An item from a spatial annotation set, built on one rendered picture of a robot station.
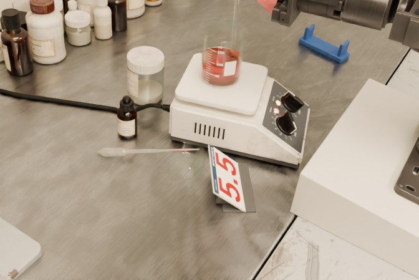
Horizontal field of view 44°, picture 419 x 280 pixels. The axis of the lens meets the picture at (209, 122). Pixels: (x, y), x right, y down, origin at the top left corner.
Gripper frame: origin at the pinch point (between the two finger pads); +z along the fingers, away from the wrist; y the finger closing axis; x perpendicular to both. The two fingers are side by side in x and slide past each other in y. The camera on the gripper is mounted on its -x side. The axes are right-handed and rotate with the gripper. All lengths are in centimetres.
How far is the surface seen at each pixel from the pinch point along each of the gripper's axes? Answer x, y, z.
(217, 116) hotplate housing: 18.2, 7.2, -1.5
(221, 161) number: 22.1, 11.7, -4.2
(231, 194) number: 23.1, 15.9, -7.7
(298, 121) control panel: 21.5, -1.4, -11.4
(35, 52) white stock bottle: 21.2, 2.2, 35.2
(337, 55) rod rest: 23.8, -28.0, -11.3
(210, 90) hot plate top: 16.0, 4.9, 0.8
